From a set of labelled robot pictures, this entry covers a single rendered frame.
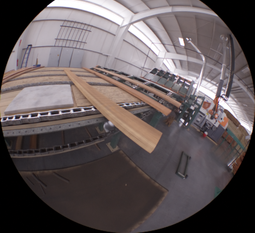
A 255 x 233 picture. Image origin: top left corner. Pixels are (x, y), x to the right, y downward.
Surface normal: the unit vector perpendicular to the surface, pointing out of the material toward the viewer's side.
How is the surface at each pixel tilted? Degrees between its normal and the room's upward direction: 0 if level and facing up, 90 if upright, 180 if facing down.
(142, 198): 0
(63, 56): 90
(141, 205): 0
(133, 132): 0
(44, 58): 88
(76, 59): 90
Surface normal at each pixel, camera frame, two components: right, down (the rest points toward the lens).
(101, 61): 0.68, 0.45
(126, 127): 0.30, -0.87
